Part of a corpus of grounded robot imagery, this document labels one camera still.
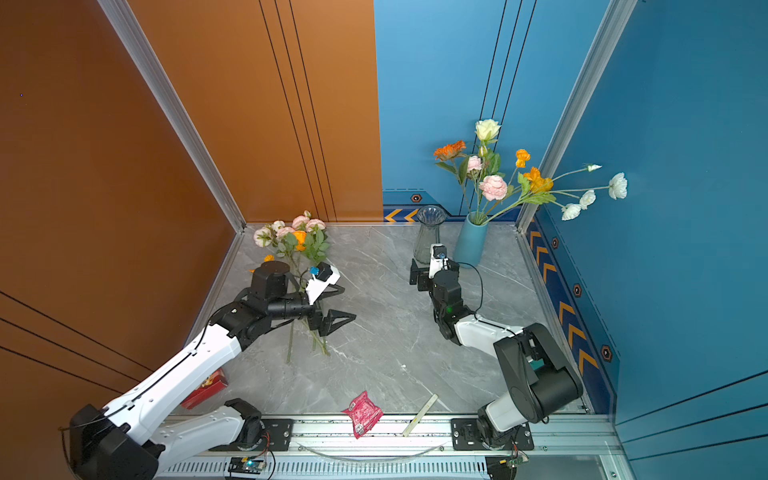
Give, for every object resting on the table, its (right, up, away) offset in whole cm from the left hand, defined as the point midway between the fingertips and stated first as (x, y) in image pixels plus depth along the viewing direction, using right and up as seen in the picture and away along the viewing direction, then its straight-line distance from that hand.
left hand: (347, 300), depth 72 cm
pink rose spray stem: (-22, +15, +39) cm, 47 cm away
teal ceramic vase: (+37, +15, +26) cm, 47 cm away
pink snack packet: (+4, -30, +3) cm, 30 cm away
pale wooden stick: (+19, -30, +5) cm, 36 cm away
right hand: (+21, +9, +16) cm, 28 cm away
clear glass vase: (+23, +23, +24) cm, 41 cm away
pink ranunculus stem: (+39, +30, +11) cm, 51 cm away
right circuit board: (+37, -39, -3) cm, 54 cm away
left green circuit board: (-24, -39, -1) cm, 46 cm away
